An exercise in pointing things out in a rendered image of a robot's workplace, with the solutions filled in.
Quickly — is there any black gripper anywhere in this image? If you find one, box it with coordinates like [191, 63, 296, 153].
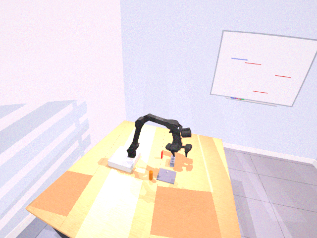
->
[165, 138, 192, 158]

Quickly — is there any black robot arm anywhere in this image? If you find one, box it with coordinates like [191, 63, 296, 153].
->
[127, 114, 191, 158]

